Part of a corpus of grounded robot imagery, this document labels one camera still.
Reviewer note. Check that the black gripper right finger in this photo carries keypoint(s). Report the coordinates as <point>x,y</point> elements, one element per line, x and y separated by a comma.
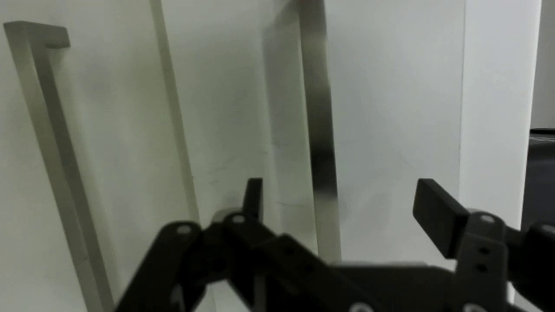
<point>490,265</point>

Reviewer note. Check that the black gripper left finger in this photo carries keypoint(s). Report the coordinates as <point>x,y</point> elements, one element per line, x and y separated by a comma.
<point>277,260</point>

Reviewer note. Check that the white counter cabinet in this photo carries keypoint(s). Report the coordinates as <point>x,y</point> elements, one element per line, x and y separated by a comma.
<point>114,115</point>

